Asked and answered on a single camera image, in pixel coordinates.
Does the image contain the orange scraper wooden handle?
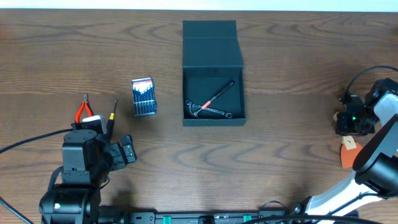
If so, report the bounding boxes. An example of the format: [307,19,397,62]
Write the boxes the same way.
[336,131,363,169]

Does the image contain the blue drill bit case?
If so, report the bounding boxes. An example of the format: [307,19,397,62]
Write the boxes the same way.
[131,77,157,117]

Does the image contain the silver combination wrench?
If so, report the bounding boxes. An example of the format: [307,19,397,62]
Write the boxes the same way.
[185,100,233,119]

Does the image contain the small claw hammer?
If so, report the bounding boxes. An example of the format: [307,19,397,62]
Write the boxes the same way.
[198,81,234,115]

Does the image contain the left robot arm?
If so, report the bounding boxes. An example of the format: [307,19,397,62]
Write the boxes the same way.
[39,115,137,223]

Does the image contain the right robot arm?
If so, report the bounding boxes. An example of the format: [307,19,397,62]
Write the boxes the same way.
[300,78,397,217]

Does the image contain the black yellow screwdriver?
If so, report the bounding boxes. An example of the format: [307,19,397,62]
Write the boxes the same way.
[106,100,118,142]

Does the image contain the dark green open box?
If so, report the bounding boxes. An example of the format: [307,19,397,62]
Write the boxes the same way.
[182,21,246,126]

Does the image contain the red handled pliers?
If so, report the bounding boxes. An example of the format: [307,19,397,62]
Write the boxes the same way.
[75,94,94,123]

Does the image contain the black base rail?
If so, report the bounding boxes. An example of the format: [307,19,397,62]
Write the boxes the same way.
[99,205,360,224]

